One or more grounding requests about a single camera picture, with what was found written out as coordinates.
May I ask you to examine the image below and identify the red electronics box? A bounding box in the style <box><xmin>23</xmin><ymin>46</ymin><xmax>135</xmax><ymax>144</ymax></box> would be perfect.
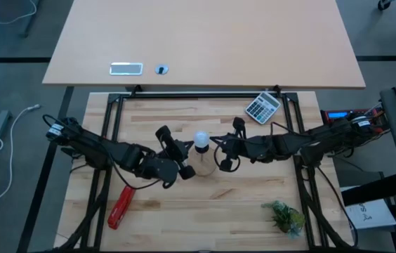
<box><xmin>320</xmin><ymin>108</ymin><xmax>390</xmax><ymax>136</ymax></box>

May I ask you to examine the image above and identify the white globe lightbulb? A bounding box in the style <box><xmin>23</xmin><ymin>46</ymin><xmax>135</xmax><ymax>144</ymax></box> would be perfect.
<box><xmin>193</xmin><ymin>130</ymin><xmax>210</xmax><ymax>148</ymax></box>

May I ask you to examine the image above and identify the white printed paper sheet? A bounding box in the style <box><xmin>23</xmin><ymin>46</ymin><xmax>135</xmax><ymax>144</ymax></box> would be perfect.
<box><xmin>344</xmin><ymin>198</ymin><xmax>396</xmax><ymax>231</ymax></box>

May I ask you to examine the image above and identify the black aluminium table frame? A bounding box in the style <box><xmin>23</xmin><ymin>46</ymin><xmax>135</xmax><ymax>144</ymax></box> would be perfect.
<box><xmin>55</xmin><ymin>85</ymin><xmax>359</xmax><ymax>253</ymax></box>

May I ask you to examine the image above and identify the grey desk calculator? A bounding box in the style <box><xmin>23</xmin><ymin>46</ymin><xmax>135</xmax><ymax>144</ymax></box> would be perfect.
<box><xmin>245</xmin><ymin>91</ymin><xmax>282</xmax><ymax>125</ymax></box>

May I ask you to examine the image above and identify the red stapler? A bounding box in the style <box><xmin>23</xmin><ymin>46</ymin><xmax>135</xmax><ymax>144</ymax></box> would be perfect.
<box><xmin>107</xmin><ymin>185</ymin><xmax>137</xmax><ymax>231</ymax></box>

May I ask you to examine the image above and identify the silver desk cable hatch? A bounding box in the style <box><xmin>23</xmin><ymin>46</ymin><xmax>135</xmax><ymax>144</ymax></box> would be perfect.
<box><xmin>109</xmin><ymin>62</ymin><xmax>144</xmax><ymax>77</ymax></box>

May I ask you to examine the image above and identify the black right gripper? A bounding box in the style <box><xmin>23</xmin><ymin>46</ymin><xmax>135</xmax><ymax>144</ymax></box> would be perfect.
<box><xmin>209</xmin><ymin>117</ymin><xmax>258</xmax><ymax>173</ymax></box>

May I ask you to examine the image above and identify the round wooden lamp base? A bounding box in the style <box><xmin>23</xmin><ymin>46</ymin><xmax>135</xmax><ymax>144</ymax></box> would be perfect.
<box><xmin>187</xmin><ymin>143</ymin><xmax>218</xmax><ymax>177</ymax></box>

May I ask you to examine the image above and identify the white floor cable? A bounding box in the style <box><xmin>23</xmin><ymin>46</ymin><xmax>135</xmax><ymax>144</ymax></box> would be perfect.
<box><xmin>0</xmin><ymin>103</ymin><xmax>41</xmax><ymax>214</ymax></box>

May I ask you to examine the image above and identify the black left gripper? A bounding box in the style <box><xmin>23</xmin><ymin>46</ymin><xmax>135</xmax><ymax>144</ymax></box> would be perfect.
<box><xmin>138</xmin><ymin>124</ymin><xmax>197</xmax><ymax>190</ymax></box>

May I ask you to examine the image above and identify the beige wooden desk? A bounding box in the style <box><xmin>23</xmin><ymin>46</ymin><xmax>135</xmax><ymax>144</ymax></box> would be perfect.
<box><xmin>42</xmin><ymin>0</ymin><xmax>367</xmax><ymax>89</ymax></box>

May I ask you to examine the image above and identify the small potted green plant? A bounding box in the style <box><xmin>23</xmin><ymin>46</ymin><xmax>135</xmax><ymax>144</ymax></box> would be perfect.
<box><xmin>260</xmin><ymin>200</ymin><xmax>306</xmax><ymax>239</ymax></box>

